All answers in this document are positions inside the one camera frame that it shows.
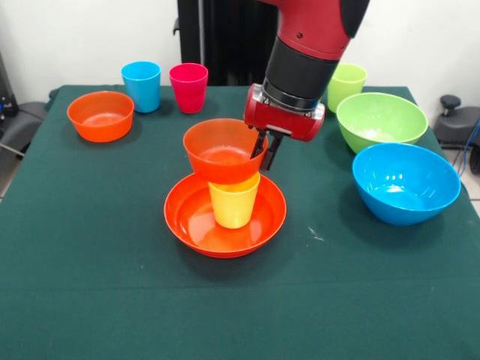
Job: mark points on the dark green tablecloth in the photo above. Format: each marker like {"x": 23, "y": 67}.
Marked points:
{"x": 240, "y": 300}

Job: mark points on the blue bowl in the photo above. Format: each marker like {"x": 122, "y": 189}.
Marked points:
{"x": 405, "y": 183}

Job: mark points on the pink cup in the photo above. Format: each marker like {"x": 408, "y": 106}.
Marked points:
{"x": 188, "y": 90}

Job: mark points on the yellow cup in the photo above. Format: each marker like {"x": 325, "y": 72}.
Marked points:
{"x": 234, "y": 210}

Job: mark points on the black equipment box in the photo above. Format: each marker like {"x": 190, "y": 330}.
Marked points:
{"x": 7, "y": 97}

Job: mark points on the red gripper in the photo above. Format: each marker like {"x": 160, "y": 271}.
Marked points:
{"x": 285, "y": 122}

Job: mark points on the large orange bowl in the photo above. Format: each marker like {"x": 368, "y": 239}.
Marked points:
{"x": 187, "y": 225}

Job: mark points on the blue cup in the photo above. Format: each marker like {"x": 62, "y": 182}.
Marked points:
{"x": 141, "y": 90}

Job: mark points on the small orange bowl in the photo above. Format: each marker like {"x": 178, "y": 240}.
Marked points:
{"x": 101, "y": 116}
{"x": 225, "y": 165}

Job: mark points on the lime green cup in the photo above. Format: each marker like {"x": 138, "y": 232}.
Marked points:
{"x": 348, "y": 88}

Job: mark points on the grey stand base with knob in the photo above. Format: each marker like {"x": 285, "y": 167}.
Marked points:
{"x": 457, "y": 127}

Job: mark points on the lime green bowl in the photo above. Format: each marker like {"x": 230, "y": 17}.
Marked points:
{"x": 378, "y": 120}

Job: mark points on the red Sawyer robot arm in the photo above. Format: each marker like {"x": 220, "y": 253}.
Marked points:
{"x": 303, "y": 63}

